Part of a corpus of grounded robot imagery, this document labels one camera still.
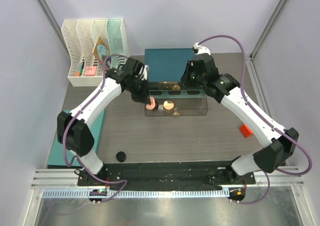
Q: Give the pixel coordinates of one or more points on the white perforated file organizer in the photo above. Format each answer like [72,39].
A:
[89,42]

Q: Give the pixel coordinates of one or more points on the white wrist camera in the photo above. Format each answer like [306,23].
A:
[144,72]
[199,49]

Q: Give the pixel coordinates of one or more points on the gold round compact jar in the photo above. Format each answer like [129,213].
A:
[168,105]

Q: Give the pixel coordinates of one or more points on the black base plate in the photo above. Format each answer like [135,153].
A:
[168,176]

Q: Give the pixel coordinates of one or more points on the triangular gold teal card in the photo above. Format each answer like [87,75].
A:
[101,50]

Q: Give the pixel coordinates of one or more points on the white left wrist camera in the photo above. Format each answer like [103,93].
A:
[144,72]

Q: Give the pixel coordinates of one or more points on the orange cube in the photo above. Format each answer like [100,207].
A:
[245,130]

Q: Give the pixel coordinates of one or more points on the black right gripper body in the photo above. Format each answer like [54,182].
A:
[191,79]

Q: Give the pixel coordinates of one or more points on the teal drawer cabinet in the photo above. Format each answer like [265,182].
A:
[167,65]

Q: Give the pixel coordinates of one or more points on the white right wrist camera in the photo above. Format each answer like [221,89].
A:
[199,49]

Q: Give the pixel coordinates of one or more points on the orange green markers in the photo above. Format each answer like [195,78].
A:
[79,69]

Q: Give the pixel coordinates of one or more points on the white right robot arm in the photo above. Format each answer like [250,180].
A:
[276,147]

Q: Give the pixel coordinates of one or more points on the clear acrylic drawer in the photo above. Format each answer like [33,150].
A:
[170,86]
[186,103]

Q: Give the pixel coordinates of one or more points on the black round lid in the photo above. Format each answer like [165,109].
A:
[121,156]

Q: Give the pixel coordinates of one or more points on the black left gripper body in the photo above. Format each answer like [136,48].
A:
[139,90]

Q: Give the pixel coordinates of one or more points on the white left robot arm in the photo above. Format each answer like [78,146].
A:
[74,128]

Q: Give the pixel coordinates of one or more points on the pink eraser block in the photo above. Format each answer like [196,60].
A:
[90,71]

